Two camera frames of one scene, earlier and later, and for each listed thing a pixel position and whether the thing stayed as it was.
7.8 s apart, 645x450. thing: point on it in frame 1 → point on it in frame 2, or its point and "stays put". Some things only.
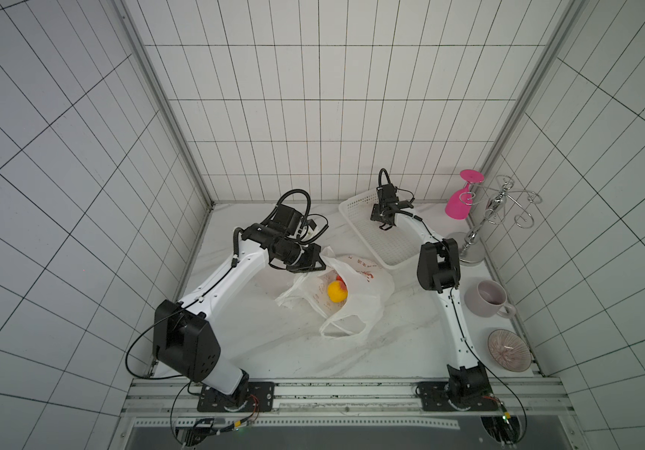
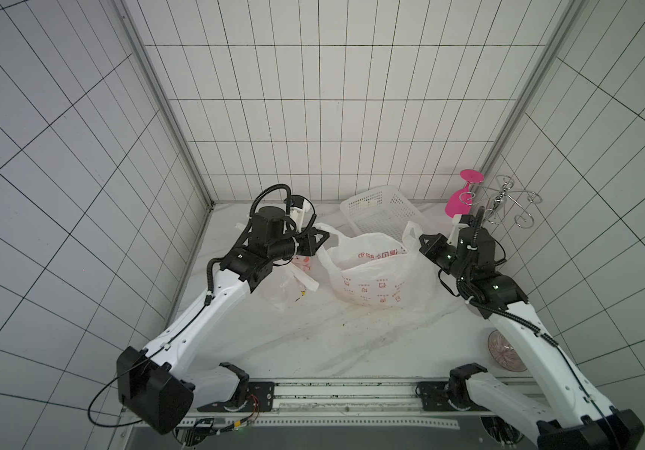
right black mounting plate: [436, 397] stays put
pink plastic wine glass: [459, 202] stays put
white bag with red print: [349, 292] → [380, 271]
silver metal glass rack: [495, 198] stays put
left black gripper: [313, 259] → [310, 246]
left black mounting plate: [250, 397] stays put
